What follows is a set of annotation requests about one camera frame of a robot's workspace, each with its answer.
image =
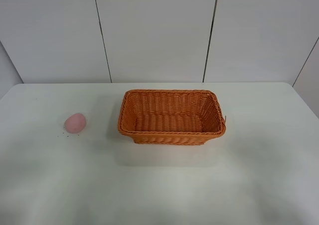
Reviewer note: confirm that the orange wicker basket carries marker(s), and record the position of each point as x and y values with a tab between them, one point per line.
177	117

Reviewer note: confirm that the pink peach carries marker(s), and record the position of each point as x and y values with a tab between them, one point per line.
75	123

